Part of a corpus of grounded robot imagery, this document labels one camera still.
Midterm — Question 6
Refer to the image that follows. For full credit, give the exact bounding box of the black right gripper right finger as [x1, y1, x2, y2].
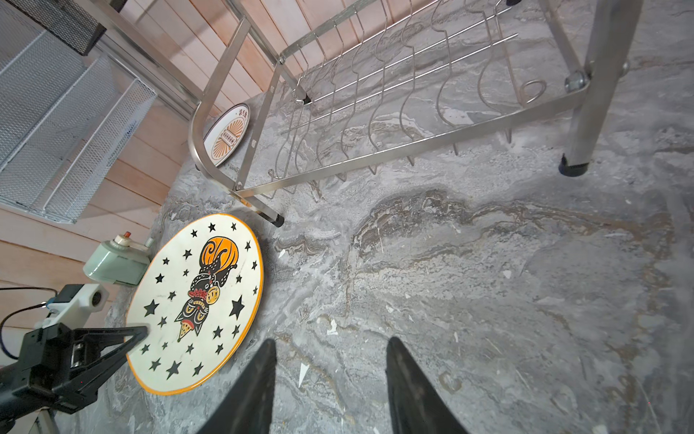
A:
[386, 336, 468, 434]

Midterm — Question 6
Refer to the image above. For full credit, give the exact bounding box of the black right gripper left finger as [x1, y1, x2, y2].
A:
[198, 339, 277, 434]

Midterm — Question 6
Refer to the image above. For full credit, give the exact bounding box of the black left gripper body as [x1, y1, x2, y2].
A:
[13, 327, 70, 403]

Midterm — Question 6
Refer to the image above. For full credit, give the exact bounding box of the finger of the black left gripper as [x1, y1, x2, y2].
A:
[51, 325, 148, 412]

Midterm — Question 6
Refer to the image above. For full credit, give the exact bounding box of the cream plate stars cartoon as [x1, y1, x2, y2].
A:
[125, 213, 264, 396]

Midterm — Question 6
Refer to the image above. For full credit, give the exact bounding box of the small orange sunburst plate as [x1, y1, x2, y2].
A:
[204, 103, 250, 166]

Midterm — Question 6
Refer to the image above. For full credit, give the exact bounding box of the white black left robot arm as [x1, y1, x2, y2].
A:
[1, 324, 148, 433]

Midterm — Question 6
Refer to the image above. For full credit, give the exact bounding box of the stainless steel dish rack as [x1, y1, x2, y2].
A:
[188, 1, 643, 226]

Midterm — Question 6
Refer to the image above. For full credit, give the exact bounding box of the pale green ceramic bottle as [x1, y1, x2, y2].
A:
[83, 231, 154, 287]

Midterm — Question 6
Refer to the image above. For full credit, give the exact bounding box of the black mesh basket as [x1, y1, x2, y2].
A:
[8, 0, 107, 56]

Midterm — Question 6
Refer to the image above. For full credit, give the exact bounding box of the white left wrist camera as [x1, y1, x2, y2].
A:
[34, 283, 110, 330]

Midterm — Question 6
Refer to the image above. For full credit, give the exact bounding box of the white wire mesh shelf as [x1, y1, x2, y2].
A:
[1, 1, 157, 224]

